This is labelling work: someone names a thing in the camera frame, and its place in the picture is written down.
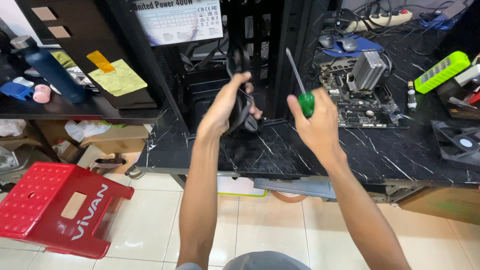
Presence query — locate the person's left hand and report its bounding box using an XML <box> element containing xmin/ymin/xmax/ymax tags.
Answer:
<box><xmin>196</xmin><ymin>71</ymin><xmax>263</xmax><ymax>137</ymax></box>

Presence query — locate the person's right hand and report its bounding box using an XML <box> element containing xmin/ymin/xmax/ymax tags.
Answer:
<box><xmin>286</xmin><ymin>87</ymin><xmax>348</xmax><ymax>170</ymax></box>

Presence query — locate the green handled screwdriver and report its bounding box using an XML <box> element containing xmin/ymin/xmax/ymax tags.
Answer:
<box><xmin>286</xmin><ymin>47</ymin><xmax>316</xmax><ymax>119</ymax></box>

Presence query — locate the black cable bundle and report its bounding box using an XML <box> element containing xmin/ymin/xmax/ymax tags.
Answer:
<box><xmin>224</xmin><ymin>44</ymin><xmax>263</xmax><ymax>136</ymax></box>

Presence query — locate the black computer motherboard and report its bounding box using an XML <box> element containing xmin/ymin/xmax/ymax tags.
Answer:
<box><xmin>319</xmin><ymin>57</ymin><xmax>410</xmax><ymax>130</ymax></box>

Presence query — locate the grey metal panel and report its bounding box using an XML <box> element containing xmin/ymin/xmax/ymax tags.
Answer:
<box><xmin>253</xmin><ymin>177</ymin><xmax>337</xmax><ymax>200</ymax></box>

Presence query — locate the silver processor cooler heatsink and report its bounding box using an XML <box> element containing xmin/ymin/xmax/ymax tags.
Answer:
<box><xmin>346</xmin><ymin>50</ymin><xmax>388</xmax><ymax>92</ymax></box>

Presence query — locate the brown tape roll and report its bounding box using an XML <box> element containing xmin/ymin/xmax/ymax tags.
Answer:
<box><xmin>270</xmin><ymin>190</ymin><xmax>309</xmax><ymax>204</ymax></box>

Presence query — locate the white board with green edge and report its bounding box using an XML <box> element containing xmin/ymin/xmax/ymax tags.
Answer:
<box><xmin>217</xmin><ymin>176</ymin><xmax>268</xmax><ymax>198</ymax></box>

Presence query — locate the black computer case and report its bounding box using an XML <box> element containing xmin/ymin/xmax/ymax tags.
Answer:
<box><xmin>15</xmin><ymin>0</ymin><xmax>338</xmax><ymax>134</ymax></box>

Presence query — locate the dark grey computer mouse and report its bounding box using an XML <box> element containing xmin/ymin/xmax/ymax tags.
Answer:
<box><xmin>318</xmin><ymin>33</ymin><xmax>336</xmax><ymax>50</ymax></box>

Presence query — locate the light grey computer mouse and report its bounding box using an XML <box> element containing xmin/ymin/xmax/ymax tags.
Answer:
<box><xmin>336</xmin><ymin>36</ymin><xmax>359</xmax><ymax>53</ymax></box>

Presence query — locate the small black white screwdriver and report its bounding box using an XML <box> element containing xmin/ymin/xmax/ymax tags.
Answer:
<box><xmin>407</xmin><ymin>80</ymin><xmax>418</xmax><ymax>114</ymax></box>

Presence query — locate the blue mouse pad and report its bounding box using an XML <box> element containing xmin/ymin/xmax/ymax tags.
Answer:
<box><xmin>322</xmin><ymin>34</ymin><xmax>384</xmax><ymax>58</ymax></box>

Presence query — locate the power supply with white label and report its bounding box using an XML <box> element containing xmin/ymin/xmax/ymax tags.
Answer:
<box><xmin>133</xmin><ymin>0</ymin><xmax>225</xmax><ymax>47</ymax></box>

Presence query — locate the yellow paper note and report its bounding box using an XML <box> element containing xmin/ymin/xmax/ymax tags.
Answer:
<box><xmin>88</xmin><ymin>59</ymin><xmax>148</xmax><ymax>97</ymax></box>

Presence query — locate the heap of cardboard boxes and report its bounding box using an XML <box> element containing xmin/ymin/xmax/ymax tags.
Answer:
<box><xmin>0</xmin><ymin>119</ymin><xmax>155</xmax><ymax>178</ymax></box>

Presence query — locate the orange tape strip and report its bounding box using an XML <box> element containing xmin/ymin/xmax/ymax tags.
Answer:
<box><xmin>86</xmin><ymin>50</ymin><xmax>116</xmax><ymax>74</ymax></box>

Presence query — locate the white power strip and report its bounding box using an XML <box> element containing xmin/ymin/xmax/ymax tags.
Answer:
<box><xmin>344</xmin><ymin>10</ymin><xmax>413</xmax><ymax>34</ymax></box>

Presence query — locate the bright green cased device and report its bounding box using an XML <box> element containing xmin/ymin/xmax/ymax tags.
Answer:
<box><xmin>414</xmin><ymin>51</ymin><xmax>471</xmax><ymax>95</ymax></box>

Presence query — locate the white plastic bag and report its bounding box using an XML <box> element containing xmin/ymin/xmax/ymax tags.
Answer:
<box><xmin>64</xmin><ymin>119</ymin><xmax>112</xmax><ymax>143</ymax></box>

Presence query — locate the black computer fan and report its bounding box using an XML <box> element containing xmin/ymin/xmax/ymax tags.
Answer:
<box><xmin>430</xmin><ymin>119</ymin><xmax>480</xmax><ymax>167</ymax></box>

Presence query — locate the black box with tools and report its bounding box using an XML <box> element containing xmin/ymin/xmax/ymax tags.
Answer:
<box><xmin>435</xmin><ymin>54</ymin><xmax>480</xmax><ymax>121</ymax></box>

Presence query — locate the brown cardboard box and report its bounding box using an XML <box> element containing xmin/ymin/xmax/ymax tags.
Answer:
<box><xmin>397</xmin><ymin>186</ymin><xmax>480</xmax><ymax>226</ymax></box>

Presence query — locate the person's grey clothing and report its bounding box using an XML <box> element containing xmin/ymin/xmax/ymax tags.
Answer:
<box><xmin>175</xmin><ymin>251</ymin><xmax>313</xmax><ymax>270</ymax></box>

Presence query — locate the blue plastic bag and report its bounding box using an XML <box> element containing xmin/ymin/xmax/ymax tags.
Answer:
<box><xmin>419</xmin><ymin>12</ymin><xmax>459</xmax><ymax>31</ymax></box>

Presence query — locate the yellow green cloth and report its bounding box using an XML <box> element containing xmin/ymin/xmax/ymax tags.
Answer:
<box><xmin>50</xmin><ymin>50</ymin><xmax>78</xmax><ymax>70</ymax></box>

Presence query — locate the dark blue water bottle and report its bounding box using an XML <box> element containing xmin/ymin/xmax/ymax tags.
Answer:
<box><xmin>10</xmin><ymin>35</ymin><xmax>89</xmax><ymax>104</ymax></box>

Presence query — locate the small pink container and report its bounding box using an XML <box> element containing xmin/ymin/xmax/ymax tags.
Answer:
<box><xmin>32</xmin><ymin>84</ymin><xmax>52</xmax><ymax>104</ymax></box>

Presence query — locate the red plastic stool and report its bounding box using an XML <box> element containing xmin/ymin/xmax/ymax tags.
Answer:
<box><xmin>0</xmin><ymin>161</ymin><xmax>135</xmax><ymax>260</ymax></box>

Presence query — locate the blue plastic object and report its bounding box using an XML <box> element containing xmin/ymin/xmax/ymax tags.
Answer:
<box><xmin>0</xmin><ymin>81</ymin><xmax>35</xmax><ymax>101</ymax></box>

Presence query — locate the tangle of black cables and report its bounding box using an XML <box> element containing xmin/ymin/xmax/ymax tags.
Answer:
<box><xmin>333</xmin><ymin>0</ymin><xmax>417</xmax><ymax>36</ymax></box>

